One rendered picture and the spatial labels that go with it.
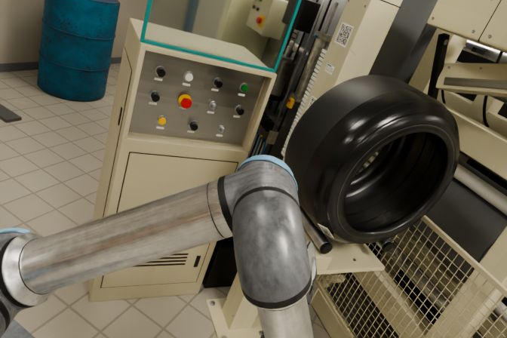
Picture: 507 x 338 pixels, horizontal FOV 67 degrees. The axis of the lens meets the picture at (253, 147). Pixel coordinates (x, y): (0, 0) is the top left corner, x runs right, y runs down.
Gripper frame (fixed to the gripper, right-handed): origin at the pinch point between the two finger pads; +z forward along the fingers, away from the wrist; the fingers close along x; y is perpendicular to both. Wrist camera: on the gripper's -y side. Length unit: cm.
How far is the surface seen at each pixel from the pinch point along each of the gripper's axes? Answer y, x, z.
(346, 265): 36.0, 4.5, 9.9
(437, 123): -7, 27, 43
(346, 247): 42.0, 1.5, 19.3
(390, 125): -15.4, 15.7, 33.3
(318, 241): 17.6, -2.6, 8.9
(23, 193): 50, -193, 4
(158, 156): 6, -72, 22
